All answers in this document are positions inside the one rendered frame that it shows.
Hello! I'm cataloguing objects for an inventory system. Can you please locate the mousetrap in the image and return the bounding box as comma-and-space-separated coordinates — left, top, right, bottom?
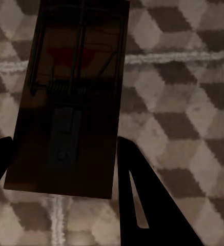
4, 0, 130, 199

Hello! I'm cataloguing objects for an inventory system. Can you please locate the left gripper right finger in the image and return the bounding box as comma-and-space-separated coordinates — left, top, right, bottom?
117, 136, 204, 246

